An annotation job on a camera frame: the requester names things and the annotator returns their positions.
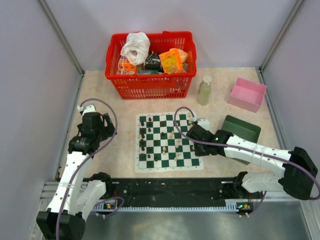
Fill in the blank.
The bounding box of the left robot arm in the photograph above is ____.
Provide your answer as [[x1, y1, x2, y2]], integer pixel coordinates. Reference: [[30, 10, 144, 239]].
[[36, 104, 116, 240]]

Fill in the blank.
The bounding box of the dark bishop chess piece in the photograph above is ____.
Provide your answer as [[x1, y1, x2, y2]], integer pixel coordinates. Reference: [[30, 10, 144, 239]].
[[140, 128, 145, 139]]

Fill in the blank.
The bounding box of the aluminium frame rail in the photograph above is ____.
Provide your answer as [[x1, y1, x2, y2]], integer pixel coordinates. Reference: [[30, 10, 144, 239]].
[[37, 0, 85, 76]]

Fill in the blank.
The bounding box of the black wrapped package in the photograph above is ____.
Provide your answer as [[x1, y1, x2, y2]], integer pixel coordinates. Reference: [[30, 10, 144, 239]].
[[143, 52, 162, 72]]

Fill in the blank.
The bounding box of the white crumpled plastic bag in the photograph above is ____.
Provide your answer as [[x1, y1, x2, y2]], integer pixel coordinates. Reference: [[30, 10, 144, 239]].
[[120, 32, 151, 66]]

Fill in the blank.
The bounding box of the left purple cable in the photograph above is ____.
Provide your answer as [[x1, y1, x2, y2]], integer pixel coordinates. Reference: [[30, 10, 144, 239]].
[[55, 98, 125, 240]]

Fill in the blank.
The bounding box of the green white chess mat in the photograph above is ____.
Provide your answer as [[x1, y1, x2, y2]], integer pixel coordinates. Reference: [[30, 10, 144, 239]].
[[134, 111, 204, 173]]

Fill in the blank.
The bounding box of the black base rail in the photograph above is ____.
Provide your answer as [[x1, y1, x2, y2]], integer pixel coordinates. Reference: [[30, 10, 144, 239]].
[[102, 177, 263, 208]]

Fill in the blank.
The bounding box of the green liquid bottle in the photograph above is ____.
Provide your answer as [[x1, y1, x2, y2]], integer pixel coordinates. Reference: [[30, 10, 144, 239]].
[[196, 75, 212, 106]]

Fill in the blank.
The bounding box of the dark green box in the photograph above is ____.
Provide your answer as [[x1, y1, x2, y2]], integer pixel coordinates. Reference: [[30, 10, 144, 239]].
[[221, 114, 262, 166]]

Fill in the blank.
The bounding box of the small orange packet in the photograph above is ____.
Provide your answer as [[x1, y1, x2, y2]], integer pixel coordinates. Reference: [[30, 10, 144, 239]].
[[117, 56, 137, 75]]

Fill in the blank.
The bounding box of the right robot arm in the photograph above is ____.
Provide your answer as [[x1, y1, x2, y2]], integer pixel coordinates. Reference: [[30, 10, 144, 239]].
[[186, 122, 318, 200]]

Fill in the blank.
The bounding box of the red plastic basket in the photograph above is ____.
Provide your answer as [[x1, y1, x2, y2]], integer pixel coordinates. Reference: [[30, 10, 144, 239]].
[[105, 31, 197, 100]]

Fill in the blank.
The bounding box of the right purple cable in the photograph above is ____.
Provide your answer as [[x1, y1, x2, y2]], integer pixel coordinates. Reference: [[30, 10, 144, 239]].
[[174, 106, 320, 218]]

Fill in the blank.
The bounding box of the purple cable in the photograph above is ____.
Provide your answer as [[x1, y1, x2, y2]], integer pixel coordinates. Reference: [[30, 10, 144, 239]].
[[174, 106, 320, 218], [55, 98, 125, 240]]

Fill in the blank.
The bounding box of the orange snack box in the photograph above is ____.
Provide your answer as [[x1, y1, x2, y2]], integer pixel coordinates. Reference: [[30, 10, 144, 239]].
[[159, 48, 188, 74]]

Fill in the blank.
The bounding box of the pink open box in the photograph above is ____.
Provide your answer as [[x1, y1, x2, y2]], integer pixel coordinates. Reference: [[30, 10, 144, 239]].
[[226, 77, 267, 113]]

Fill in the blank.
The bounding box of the dark queen chess piece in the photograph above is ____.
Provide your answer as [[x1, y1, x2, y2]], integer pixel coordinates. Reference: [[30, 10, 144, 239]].
[[139, 139, 145, 151]]

